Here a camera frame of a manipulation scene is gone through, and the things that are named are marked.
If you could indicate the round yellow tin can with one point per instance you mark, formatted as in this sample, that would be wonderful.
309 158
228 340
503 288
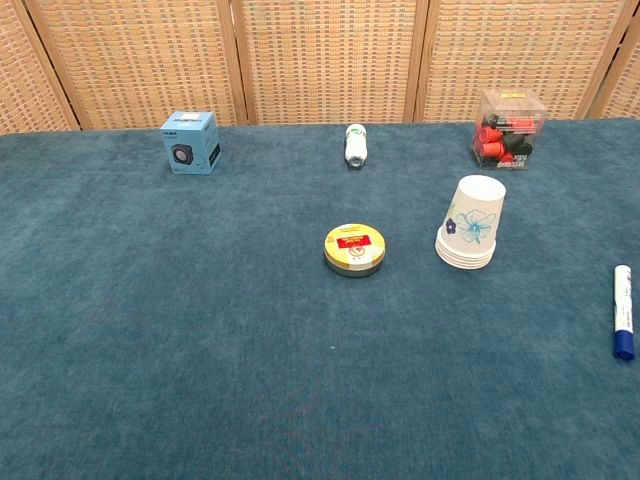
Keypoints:
354 249

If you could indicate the small white plastic bottle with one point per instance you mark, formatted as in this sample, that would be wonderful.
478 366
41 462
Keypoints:
355 145

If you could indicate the blue plush table cloth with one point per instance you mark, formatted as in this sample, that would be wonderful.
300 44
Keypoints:
250 350

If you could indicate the blue speaker carton box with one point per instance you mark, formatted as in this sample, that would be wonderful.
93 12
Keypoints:
187 145

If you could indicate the clear box red black parts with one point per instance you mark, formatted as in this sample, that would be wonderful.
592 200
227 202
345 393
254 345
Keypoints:
507 132

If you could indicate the white marker blue cap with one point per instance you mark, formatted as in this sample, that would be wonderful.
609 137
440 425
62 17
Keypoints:
622 310

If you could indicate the wicker folding screen wooden frame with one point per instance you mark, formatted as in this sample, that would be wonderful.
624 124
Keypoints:
325 60

